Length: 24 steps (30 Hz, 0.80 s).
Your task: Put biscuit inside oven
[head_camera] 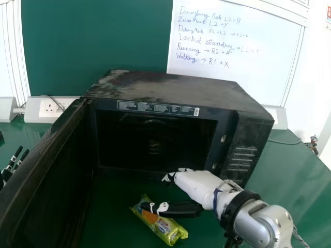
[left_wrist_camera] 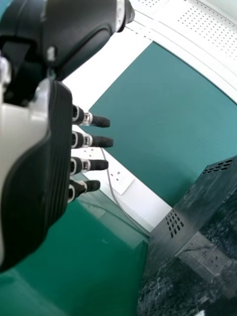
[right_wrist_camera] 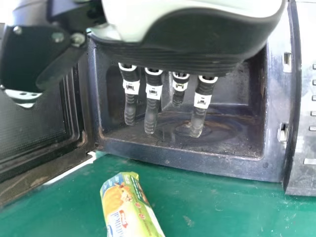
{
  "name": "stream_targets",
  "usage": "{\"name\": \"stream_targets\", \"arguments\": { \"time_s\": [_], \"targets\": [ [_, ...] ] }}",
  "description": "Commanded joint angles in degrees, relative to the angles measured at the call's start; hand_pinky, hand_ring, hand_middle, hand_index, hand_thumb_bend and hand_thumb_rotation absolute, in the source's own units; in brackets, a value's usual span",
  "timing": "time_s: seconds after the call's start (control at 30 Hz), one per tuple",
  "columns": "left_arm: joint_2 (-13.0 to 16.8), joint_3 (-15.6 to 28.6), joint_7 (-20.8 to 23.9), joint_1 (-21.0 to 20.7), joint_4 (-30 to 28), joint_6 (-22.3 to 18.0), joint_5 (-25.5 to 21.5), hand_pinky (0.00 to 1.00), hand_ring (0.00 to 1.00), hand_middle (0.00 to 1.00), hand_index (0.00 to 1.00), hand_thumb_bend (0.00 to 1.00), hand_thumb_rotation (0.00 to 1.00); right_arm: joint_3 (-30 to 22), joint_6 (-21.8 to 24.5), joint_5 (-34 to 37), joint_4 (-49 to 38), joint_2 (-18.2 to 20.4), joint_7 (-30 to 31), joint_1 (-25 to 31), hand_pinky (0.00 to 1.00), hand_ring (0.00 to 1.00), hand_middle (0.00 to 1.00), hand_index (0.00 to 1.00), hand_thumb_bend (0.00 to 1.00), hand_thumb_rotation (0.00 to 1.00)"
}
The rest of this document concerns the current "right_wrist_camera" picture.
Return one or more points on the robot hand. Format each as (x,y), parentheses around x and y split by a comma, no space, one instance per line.
(187,39)

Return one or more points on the black oven with glass door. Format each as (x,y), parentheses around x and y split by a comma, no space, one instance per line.
(222,158)

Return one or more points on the yellow-green biscuit packet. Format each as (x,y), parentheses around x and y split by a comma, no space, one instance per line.
(128,209)

